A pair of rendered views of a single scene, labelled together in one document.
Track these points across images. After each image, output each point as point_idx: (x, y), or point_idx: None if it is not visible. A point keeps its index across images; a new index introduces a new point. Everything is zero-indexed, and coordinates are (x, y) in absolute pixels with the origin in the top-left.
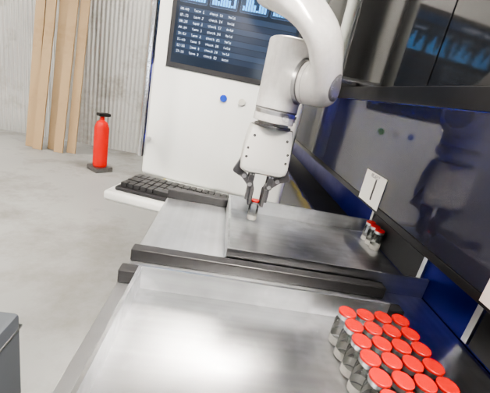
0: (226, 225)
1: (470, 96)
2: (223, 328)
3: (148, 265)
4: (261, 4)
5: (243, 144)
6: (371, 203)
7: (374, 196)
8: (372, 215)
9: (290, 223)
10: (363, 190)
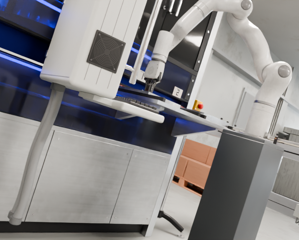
0: (165, 102)
1: (168, 57)
2: None
3: (202, 112)
4: (185, 32)
5: (161, 71)
6: (142, 80)
7: (144, 78)
8: None
9: None
10: (137, 76)
